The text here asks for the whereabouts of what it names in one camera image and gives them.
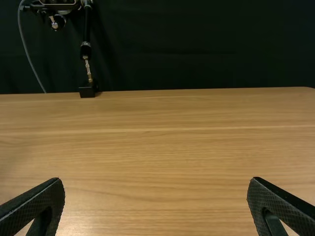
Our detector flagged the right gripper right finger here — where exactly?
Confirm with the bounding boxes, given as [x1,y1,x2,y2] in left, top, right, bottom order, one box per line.
[246,176,315,236]

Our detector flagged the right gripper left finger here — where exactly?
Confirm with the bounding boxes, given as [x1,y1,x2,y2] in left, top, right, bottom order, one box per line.
[0,177,66,236]

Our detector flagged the black clamp stand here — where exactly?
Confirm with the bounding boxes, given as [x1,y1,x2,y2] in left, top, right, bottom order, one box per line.
[21,0,99,99]

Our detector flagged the grey cable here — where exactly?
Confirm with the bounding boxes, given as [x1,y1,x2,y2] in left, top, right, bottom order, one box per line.
[17,0,48,94]

